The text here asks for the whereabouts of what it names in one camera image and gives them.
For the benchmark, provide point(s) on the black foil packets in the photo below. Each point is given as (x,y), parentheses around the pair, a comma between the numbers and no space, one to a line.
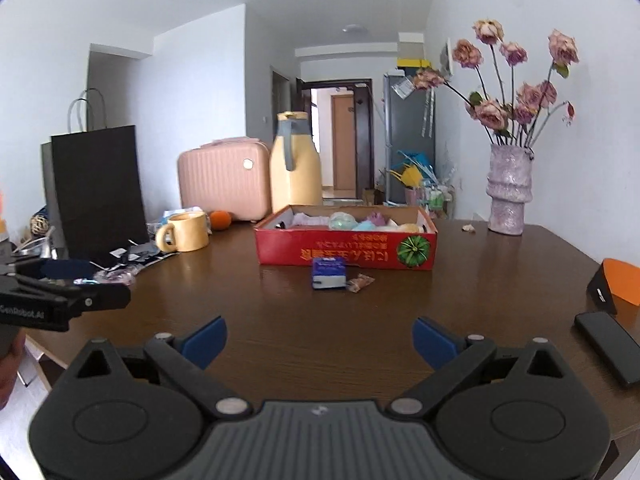
(142,251)

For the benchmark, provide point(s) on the pale lavender cloth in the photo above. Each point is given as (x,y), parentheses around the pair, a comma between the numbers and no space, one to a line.
(310,220)

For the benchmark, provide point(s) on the grey refrigerator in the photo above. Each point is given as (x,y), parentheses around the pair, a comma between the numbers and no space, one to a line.
(410,135)

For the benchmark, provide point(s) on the yellow and blue box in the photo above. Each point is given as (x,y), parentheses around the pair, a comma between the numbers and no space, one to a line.
(414,63)

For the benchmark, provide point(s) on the person's left hand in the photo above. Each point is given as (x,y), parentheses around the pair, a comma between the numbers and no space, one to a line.
(11,375)

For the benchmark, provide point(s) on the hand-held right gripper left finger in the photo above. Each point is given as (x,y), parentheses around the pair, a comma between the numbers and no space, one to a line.
(207,342)

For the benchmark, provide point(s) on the colourful gift clutter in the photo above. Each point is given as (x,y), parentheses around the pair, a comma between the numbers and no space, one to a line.
(420,182)

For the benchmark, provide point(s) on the wicker ball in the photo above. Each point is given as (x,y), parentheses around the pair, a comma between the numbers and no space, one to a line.
(41,223)

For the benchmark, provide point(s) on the white box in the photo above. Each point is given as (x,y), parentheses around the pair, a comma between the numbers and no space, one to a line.
(411,45)

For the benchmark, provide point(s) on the lilac textured vase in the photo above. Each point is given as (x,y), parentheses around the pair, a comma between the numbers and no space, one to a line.
(507,190)

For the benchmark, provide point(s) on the orange fruit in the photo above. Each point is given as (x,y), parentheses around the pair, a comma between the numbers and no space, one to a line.
(220,220)

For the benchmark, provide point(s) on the brown snack wrapper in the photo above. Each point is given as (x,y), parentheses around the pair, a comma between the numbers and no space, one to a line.
(361,283)

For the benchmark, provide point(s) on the yellow ceramic mug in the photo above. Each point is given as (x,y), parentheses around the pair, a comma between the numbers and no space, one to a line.
(190,232)

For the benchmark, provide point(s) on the small dried petal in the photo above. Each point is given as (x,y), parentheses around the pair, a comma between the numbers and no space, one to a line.
(469,229)

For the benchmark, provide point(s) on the mint green plush ball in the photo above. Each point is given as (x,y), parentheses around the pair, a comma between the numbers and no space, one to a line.
(341,221)

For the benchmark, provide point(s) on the pink hard-shell suitcase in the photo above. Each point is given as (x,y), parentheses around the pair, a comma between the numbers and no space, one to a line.
(220,180)

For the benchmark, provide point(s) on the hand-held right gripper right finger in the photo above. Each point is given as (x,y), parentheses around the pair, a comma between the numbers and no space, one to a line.
(435,342)

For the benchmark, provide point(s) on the pile of clear candy packets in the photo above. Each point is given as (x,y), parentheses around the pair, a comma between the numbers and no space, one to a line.
(117,274)

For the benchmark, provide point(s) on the wall picture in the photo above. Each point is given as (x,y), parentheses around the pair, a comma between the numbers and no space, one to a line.
(447,57)

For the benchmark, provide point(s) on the yellow plush ball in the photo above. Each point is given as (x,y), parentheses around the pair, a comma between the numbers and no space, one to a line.
(410,228)

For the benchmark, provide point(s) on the red cardboard box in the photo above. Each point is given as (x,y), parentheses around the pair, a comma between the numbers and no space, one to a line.
(345,250)

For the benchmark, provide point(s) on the dried pink flowers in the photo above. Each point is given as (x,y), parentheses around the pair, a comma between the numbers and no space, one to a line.
(492,112)

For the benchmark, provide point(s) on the yellow thermos jug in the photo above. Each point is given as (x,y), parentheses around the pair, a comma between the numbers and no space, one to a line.
(297,180)

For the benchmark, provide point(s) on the dark door frame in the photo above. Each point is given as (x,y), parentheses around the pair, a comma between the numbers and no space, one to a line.
(367,135)

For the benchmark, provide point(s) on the light blue plush ball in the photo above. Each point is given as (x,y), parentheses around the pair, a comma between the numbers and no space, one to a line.
(367,227)

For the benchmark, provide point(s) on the blue tissue packet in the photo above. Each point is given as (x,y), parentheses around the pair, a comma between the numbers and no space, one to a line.
(328,273)

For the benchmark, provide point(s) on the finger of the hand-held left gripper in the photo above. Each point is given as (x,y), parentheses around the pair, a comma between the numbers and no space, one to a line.
(102,297)
(65,269)

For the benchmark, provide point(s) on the orange and black box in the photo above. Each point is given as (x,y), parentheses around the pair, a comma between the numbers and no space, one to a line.
(620,280)

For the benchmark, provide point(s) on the brown wooden door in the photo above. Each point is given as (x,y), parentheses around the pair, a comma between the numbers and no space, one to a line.
(344,145)

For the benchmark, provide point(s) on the black paper bag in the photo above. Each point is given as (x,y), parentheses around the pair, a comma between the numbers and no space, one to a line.
(97,195)

